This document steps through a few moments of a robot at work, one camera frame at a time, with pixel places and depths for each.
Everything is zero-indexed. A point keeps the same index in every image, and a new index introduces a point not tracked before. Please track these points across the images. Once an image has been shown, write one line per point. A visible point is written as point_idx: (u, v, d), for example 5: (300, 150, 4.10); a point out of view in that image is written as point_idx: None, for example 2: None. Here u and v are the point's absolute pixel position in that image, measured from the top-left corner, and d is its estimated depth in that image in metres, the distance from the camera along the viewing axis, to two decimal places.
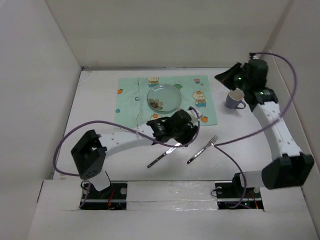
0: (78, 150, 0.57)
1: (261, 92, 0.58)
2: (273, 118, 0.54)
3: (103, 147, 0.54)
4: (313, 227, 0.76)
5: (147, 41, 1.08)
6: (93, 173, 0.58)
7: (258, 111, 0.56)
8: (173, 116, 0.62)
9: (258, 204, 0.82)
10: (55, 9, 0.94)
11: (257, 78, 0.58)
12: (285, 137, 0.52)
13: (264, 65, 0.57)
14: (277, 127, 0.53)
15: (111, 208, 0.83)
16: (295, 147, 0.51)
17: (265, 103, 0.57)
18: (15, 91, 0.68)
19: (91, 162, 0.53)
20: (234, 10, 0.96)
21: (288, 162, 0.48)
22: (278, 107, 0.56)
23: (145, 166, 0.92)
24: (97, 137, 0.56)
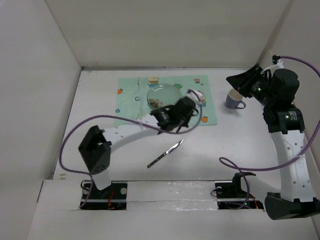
0: (84, 147, 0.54)
1: (286, 115, 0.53)
2: (293, 153, 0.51)
3: (108, 142, 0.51)
4: (312, 227, 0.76)
5: (147, 41, 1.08)
6: (101, 168, 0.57)
7: (281, 138, 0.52)
8: (177, 104, 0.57)
9: (259, 204, 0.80)
10: (55, 8, 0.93)
11: (284, 96, 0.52)
12: (301, 180, 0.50)
13: (295, 81, 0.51)
14: (294, 166, 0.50)
15: (111, 208, 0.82)
16: (310, 193, 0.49)
17: (288, 131, 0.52)
18: (15, 91, 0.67)
19: (99, 155, 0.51)
20: (235, 10, 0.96)
21: (295, 207, 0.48)
22: (301, 138, 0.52)
23: (145, 166, 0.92)
24: (100, 132, 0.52)
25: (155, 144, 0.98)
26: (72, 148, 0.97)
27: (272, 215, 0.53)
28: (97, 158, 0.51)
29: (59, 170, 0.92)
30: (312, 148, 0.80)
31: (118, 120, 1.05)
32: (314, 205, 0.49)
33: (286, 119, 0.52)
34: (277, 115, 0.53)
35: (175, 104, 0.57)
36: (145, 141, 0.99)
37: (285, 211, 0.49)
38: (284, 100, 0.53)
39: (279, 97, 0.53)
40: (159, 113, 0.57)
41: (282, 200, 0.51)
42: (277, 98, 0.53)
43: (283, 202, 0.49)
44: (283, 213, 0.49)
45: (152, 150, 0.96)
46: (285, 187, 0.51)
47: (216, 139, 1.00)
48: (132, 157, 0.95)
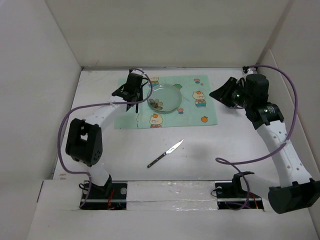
0: (73, 143, 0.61)
1: (265, 110, 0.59)
2: (281, 141, 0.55)
3: (95, 125, 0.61)
4: (312, 227, 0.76)
5: (147, 41, 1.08)
6: (96, 157, 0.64)
7: (265, 130, 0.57)
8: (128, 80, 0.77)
9: (258, 204, 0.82)
10: (55, 8, 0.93)
11: (259, 94, 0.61)
12: (294, 164, 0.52)
13: (264, 81, 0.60)
14: (284, 152, 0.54)
15: (111, 208, 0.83)
16: (305, 174, 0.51)
17: (271, 123, 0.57)
18: (15, 91, 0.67)
19: (94, 136, 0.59)
20: (235, 10, 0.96)
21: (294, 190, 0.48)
22: (284, 127, 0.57)
23: (145, 166, 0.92)
24: (83, 121, 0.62)
25: (155, 143, 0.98)
26: None
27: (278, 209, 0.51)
28: (93, 140, 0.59)
29: (59, 170, 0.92)
30: (312, 148, 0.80)
31: (118, 120, 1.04)
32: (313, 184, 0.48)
33: (265, 113, 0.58)
34: (257, 111, 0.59)
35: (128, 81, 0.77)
36: (145, 141, 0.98)
37: (287, 198, 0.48)
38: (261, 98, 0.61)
39: (255, 97, 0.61)
40: (120, 93, 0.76)
41: (283, 187, 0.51)
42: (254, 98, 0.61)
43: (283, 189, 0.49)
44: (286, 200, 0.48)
45: (152, 150, 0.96)
46: (282, 175, 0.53)
47: (216, 139, 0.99)
48: (132, 157, 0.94)
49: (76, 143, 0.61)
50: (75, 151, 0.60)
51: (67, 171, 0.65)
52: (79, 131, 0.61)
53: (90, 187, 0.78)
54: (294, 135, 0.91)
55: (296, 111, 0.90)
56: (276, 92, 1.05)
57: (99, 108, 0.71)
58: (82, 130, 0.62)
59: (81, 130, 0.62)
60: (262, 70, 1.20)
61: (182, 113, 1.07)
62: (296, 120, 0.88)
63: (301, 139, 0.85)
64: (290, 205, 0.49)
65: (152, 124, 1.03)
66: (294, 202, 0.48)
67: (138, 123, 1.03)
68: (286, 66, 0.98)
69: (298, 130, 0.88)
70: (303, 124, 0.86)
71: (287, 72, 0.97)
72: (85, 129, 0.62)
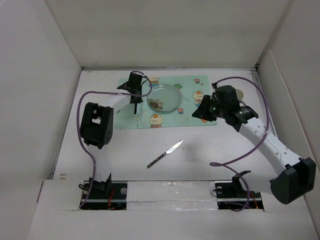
0: (87, 124, 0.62)
1: (240, 112, 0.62)
2: (262, 133, 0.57)
3: (107, 107, 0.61)
4: (313, 227, 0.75)
5: (147, 41, 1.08)
6: (108, 139, 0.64)
7: (244, 128, 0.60)
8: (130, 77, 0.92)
9: (258, 204, 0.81)
10: (55, 8, 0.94)
11: (230, 101, 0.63)
12: (280, 149, 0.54)
13: (230, 89, 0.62)
14: (268, 140, 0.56)
15: (111, 208, 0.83)
16: (293, 156, 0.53)
17: (248, 121, 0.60)
18: (15, 91, 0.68)
19: (107, 118, 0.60)
20: (234, 10, 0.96)
21: (293, 172, 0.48)
22: (260, 121, 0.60)
23: (145, 166, 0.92)
24: (96, 105, 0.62)
25: (155, 143, 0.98)
26: (72, 148, 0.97)
27: (285, 199, 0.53)
28: (106, 122, 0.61)
29: (59, 170, 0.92)
30: (312, 148, 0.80)
31: (118, 120, 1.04)
32: (304, 163, 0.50)
33: (239, 115, 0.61)
34: (233, 116, 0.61)
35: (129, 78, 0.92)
36: (145, 140, 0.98)
37: (286, 184, 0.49)
38: (234, 104, 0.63)
39: (228, 104, 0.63)
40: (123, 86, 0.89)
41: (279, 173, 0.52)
42: (228, 105, 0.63)
43: (281, 178, 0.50)
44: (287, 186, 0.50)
45: (152, 150, 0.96)
46: (274, 162, 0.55)
47: (216, 139, 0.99)
48: (132, 157, 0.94)
49: (90, 125, 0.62)
50: (89, 133, 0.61)
51: (86, 151, 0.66)
52: (92, 114, 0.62)
53: (91, 188, 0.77)
54: (294, 135, 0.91)
55: (296, 111, 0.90)
56: (276, 92, 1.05)
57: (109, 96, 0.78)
58: (94, 114, 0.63)
59: (94, 114, 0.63)
60: (262, 70, 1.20)
61: (182, 113, 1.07)
62: (297, 120, 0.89)
63: (301, 139, 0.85)
64: (291, 190, 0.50)
65: (152, 124, 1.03)
66: (294, 185, 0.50)
67: (138, 124, 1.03)
68: (285, 66, 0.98)
69: (298, 130, 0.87)
70: (303, 124, 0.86)
71: (287, 72, 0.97)
72: (97, 113, 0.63)
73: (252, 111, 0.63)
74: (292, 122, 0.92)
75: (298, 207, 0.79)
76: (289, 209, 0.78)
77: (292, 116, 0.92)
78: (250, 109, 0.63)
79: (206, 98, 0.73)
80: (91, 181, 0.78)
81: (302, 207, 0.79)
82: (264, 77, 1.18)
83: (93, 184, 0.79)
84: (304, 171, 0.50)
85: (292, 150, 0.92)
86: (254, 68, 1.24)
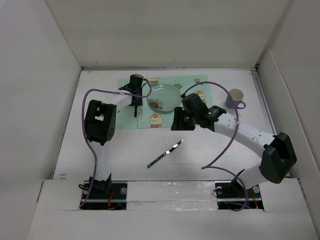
0: (91, 121, 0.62)
1: (209, 112, 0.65)
2: (234, 125, 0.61)
3: (111, 105, 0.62)
4: (313, 227, 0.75)
5: (147, 41, 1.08)
6: (110, 135, 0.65)
7: (218, 126, 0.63)
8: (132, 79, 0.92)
9: (259, 204, 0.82)
10: (55, 8, 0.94)
11: (197, 106, 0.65)
12: (255, 133, 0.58)
13: (193, 96, 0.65)
14: (242, 129, 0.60)
15: (111, 208, 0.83)
16: (267, 135, 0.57)
17: (218, 118, 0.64)
18: (15, 91, 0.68)
19: (111, 114, 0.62)
20: (234, 10, 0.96)
21: (272, 150, 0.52)
22: (229, 115, 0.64)
23: (145, 166, 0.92)
24: (100, 102, 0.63)
25: (155, 143, 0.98)
26: (71, 148, 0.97)
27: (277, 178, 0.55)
28: (110, 118, 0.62)
29: (59, 170, 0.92)
30: (312, 148, 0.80)
31: (117, 120, 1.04)
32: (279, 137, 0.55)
33: (209, 116, 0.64)
34: (205, 119, 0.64)
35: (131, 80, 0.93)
36: (145, 140, 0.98)
37: (271, 162, 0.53)
38: (202, 108, 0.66)
39: (196, 110, 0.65)
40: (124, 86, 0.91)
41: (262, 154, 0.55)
42: (197, 110, 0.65)
43: (265, 159, 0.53)
44: (273, 165, 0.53)
45: (152, 151, 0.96)
46: (253, 147, 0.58)
47: (216, 139, 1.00)
48: (132, 157, 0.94)
49: (94, 121, 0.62)
50: (92, 129, 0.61)
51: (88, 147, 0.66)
52: (95, 111, 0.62)
53: (91, 188, 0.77)
54: (294, 135, 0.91)
55: (296, 111, 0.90)
56: (276, 92, 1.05)
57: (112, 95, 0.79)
58: (97, 111, 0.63)
59: (97, 111, 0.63)
60: (261, 70, 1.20)
61: None
62: (297, 120, 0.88)
63: (301, 139, 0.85)
64: (279, 166, 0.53)
65: (152, 124, 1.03)
66: (279, 161, 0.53)
67: (138, 124, 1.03)
68: (285, 65, 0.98)
69: (298, 130, 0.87)
70: (303, 124, 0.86)
71: (287, 72, 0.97)
72: (100, 110, 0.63)
73: (220, 109, 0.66)
74: (292, 122, 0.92)
75: (298, 206, 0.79)
76: (289, 209, 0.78)
77: (292, 116, 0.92)
78: (218, 108, 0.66)
79: (178, 111, 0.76)
80: (92, 181, 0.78)
81: (302, 207, 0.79)
82: (264, 77, 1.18)
83: (94, 185, 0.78)
84: (281, 145, 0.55)
85: None
86: (254, 68, 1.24)
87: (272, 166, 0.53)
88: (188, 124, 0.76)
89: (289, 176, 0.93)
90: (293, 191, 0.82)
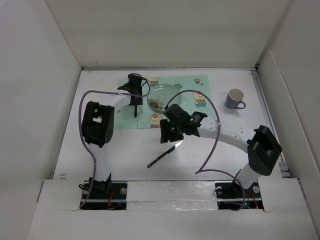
0: (89, 123, 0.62)
1: (192, 119, 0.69)
2: (216, 126, 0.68)
3: (109, 106, 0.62)
4: (313, 227, 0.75)
5: (147, 41, 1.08)
6: (108, 137, 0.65)
7: (201, 130, 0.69)
8: (131, 78, 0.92)
9: (259, 204, 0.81)
10: (55, 8, 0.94)
11: (178, 115, 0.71)
12: (236, 131, 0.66)
13: (172, 108, 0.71)
14: (224, 129, 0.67)
15: (111, 208, 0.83)
16: (248, 131, 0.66)
17: (201, 124, 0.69)
18: (15, 91, 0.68)
19: (109, 116, 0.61)
20: (234, 10, 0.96)
21: (254, 144, 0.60)
22: (211, 118, 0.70)
23: (145, 166, 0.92)
24: (97, 104, 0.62)
25: (155, 143, 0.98)
26: (71, 148, 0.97)
27: (267, 170, 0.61)
28: (108, 120, 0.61)
29: (59, 170, 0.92)
30: (312, 148, 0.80)
31: (117, 120, 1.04)
32: (260, 131, 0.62)
33: (191, 122, 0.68)
34: (188, 125, 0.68)
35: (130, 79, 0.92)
36: (145, 140, 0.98)
37: (256, 155, 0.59)
38: (183, 116, 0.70)
39: (179, 119, 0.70)
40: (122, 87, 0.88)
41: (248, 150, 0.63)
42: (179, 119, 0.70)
43: (251, 153, 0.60)
44: (259, 157, 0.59)
45: (152, 151, 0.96)
46: (236, 143, 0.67)
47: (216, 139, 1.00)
48: (132, 157, 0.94)
49: (91, 124, 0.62)
50: (90, 131, 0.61)
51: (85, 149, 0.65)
52: (93, 113, 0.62)
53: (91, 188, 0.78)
54: (294, 135, 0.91)
55: (296, 111, 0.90)
56: (276, 92, 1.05)
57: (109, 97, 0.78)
58: (95, 113, 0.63)
59: (95, 112, 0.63)
60: (261, 70, 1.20)
61: None
62: (297, 120, 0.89)
63: (301, 139, 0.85)
64: (264, 158, 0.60)
65: (152, 124, 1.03)
66: (263, 153, 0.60)
67: (138, 124, 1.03)
68: (285, 65, 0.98)
69: (298, 130, 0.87)
70: (303, 124, 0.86)
71: (287, 71, 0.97)
72: (98, 112, 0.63)
73: (201, 114, 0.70)
74: (292, 122, 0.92)
75: (298, 206, 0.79)
76: (289, 209, 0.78)
77: (292, 116, 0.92)
78: (199, 113, 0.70)
79: (164, 124, 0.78)
80: (91, 181, 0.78)
81: (302, 207, 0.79)
82: (264, 77, 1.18)
83: (94, 185, 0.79)
84: (263, 137, 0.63)
85: (292, 150, 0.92)
86: (254, 68, 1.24)
87: (258, 159, 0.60)
88: (177, 136, 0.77)
89: (289, 176, 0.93)
90: (293, 191, 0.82)
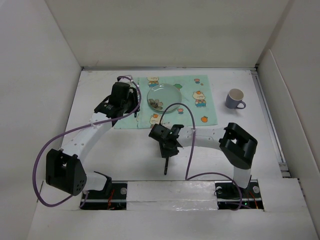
0: (53, 176, 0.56)
1: (171, 132, 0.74)
2: (191, 134, 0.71)
3: (74, 157, 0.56)
4: (313, 227, 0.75)
5: (147, 41, 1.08)
6: (80, 185, 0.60)
7: (181, 141, 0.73)
8: (113, 92, 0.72)
9: (258, 204, 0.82)
10: (55, 8, 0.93)
11: (160, 132, 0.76)
12: (209, 133, 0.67)
13: (154, 127, 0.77)
14: (199, 134, 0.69)
15: (111, 208, 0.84)
16: (219, 130, 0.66)
17: (179, 134, 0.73)
18: (15, 91, 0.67)
19: (73, 174, 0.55)
20: (235, 10, 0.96)
21: (227, 142, 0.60)
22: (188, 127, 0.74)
23: (163, 174, 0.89)
24: (61, 151, 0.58)
25: (155, 143, 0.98)
26: None
27: (247, 165, 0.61)
28: (72, 176, 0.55)
29: None
30: (312, 148, 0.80)
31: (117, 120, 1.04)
32: (230, 128, 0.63)
33: (171, 135, 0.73)
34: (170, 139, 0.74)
35: (113, 92, 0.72)
36: (144, 141, 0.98)
37: (233, 153, 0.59)
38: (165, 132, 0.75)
39: (161, 135, 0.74)
40: (103, 107, 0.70)
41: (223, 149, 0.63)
42: (162, 137, 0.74)
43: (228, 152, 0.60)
44: (236, 155, 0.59)
45: (152, 151, 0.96)
46: (213, 145, 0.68)
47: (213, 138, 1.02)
48: (131, 157, 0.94)
49: (56, 176, 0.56)
50: (56, 184, 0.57)
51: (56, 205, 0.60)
52: (56, 164, 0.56)
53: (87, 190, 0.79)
54: (294, 135, 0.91)
55: (296, 111, 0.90)
56: (276, 92, 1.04)
57: (79, 132, 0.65)
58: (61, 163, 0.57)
59: (59, 163, 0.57)
60: (261, 70, 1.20)
61: (182, 113, 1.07)
62: (297, 121, 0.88)
63: (301, 139, 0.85)
64: (241, 154, 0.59)
65: (152, 124, 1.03)
66: (238, 149, 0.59)
67: (138, 124, 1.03)
68: (286, 65, 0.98)
69: (298, 130, 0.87)
70: (303, 124, 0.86)
71: (287, 71, 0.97)
72: (65, 161, 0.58)
73: (177, 125, 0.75)
74: (292, 122, 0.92)
75: (298, 206, 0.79)
76: (289, 209, 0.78)
77: (292, 116, 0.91)
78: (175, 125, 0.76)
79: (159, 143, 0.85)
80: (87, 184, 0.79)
81: (302, 207, 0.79)
82: (264, 77, 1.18)
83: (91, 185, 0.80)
84: (235, 133, 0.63)
85: (292, 150, 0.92)
86: (254, 68, 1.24)
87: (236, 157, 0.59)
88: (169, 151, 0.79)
89: (289, 176, 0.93)
90: (293, 191, 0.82)
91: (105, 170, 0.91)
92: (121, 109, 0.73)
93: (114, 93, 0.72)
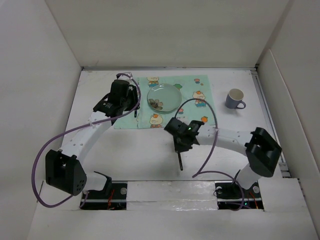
0: (52, 177, 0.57)
1: (189, 127, 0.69)
2: (213, 133, 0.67)
3: (73, 158, 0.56)
4: (312, 227, 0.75)
5: (147, 41, 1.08)
6: (80, 185, 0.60)
7: (200, 138, 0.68)
8: (113, 90, 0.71)
9: (259, 204, 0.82)
10: (55, 8, 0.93)
11: (177, 127, 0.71)
12: (234, 136, 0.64)
13: (171, 120, 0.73)
14: (221, 134, 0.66)
15: (111, 208, 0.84)
16: (245, 134, 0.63)
17: (199, 130, 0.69)
18: (15, 91, 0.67)
19: (72, 174, 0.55)
20: (234, 10, 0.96)
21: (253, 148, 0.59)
22: (208, 125, 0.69)
23: (176, 175, 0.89)
24: (60, 152, 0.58)
25: (155, 143, 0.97)
26: None
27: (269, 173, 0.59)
28: (72, 177, 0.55)
29: None
30: (312, 148, 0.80)
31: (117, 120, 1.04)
32: (258, 133, 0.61)
33: (189, 131, 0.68)
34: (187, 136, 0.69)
35: (112, 90, 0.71)
36: (144, 141, 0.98)
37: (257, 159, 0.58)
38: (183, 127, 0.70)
39: (179, 130, 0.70)
40: (102, 106, 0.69)
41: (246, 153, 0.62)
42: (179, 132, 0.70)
43: (252, 157, 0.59)
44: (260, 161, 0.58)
45: (152, 151, 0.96)
46: (235, 148, 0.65)
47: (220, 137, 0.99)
48: (131, 157, 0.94)
49: (55, 177, 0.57)
50: (56, 184, 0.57)
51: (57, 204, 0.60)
52: (55, 165, 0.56)
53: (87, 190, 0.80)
54: (294, 135, 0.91)
55: (296, 111, 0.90)
56: (276, 92, 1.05)
57: (78, 132, 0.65)
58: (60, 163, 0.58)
59: (59, 164, 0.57)
60: (261, 70, 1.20)
61: (182, 113, 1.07)
62: (297, 121, 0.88)
63: (301, 139, 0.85)
64: (266, 161, 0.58)
65: (152, 124, 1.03)
66: (264, 156, 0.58)
67: (138, 124, 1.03)
68: (285, 65, 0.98)
69: (298, 130, 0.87)
70: (303, 124, 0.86)
71: (287, 71, 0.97)
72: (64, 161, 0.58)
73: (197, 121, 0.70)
74: (292, 122, 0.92)
75: (298, 206, 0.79)
76: (289, 209, 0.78)
77: (292, 116, 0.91)
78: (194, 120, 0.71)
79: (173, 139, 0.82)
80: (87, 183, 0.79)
81: (302, 207, 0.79)
82: (264, 77, 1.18)
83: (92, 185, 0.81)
84: (262, 139, 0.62)
85: (292, 150, 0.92)
86: (254, 68, 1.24)
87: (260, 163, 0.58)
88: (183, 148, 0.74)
89: (289, 176, 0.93)
90: (293, 191, 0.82)
91: (105, 170, 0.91)
92: (121, 107, 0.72)
93: (113, 91, 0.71)
